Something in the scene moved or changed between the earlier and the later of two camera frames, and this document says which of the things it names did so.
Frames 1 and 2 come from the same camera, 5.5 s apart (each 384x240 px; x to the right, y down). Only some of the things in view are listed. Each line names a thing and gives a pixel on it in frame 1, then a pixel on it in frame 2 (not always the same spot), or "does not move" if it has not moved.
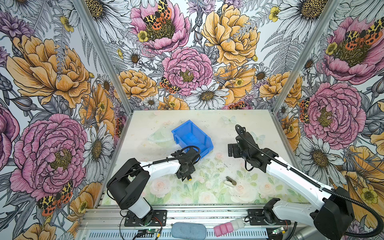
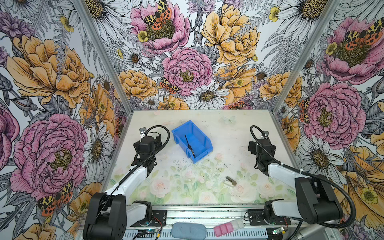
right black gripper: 235,147 to 252,145
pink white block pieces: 224,229 does not move
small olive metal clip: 233,182 does not move
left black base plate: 158,218 does not move
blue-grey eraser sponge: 189,230 does not move
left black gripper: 191,170 to 137,147
